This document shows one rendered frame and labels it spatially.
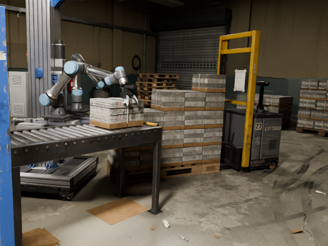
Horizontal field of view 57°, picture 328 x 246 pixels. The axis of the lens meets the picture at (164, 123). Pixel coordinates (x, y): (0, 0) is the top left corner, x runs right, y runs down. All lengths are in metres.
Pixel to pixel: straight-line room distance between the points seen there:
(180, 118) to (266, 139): 1.32
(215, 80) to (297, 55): 6.03
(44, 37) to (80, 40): 7.46
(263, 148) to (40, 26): 3.12
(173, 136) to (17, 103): 1.76
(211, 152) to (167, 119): 0.79
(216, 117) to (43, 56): 2.17
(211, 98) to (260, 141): 0.97
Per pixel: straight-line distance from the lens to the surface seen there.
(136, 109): 2.63
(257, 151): 4.30
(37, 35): 3.40
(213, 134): 3.98
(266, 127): 4.32
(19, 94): 3.45
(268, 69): 10.01
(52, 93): 2.96
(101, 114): 2.55
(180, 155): 3.78
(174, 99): 3.61
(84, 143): 2.18
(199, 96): 3.77
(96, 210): 2.96
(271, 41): 10.06
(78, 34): 10.78
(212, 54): 11.00
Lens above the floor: 1.25
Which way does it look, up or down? 9 degrees down
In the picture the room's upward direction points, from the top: 2 degrees clockwise
